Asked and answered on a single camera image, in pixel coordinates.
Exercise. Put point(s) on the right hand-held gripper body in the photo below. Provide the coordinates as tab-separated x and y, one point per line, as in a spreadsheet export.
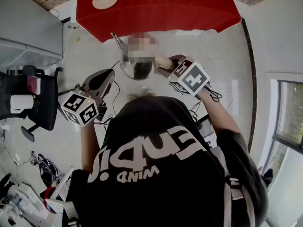
193	79

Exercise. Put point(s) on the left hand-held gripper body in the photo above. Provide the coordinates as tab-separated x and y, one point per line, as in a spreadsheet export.
79	107

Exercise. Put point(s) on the shiny steel teapot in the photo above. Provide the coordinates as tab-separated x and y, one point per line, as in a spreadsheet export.
129	66

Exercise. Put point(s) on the person's right forearm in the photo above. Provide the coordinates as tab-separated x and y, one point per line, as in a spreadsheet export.
220	117

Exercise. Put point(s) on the person's left forearm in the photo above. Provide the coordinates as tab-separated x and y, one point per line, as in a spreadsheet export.
88	148

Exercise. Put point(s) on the black office chair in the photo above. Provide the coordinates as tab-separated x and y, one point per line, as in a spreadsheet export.
45	103

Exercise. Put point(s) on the person's left shoe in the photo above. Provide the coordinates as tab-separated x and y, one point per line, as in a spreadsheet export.
131	98

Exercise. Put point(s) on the grey box device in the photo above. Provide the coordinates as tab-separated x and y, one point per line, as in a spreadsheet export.
207	126

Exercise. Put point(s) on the red tablecloth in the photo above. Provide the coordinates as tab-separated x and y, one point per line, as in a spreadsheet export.
165	11

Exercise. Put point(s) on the red notebook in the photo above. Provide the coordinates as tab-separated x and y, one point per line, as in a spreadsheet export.
33	85

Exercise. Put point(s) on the white cylindrical cup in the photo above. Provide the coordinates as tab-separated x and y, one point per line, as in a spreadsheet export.
21	102

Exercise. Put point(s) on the black curved floor strip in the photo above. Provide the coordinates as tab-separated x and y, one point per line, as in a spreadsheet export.
252	79

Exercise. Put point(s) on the grey cabinet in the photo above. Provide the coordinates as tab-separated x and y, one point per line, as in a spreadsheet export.
28	27

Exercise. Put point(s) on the dark-framed window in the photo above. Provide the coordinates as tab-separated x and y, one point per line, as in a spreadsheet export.
290	117

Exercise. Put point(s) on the person's black printed T-shirt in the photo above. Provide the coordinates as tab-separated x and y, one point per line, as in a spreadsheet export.
154	185

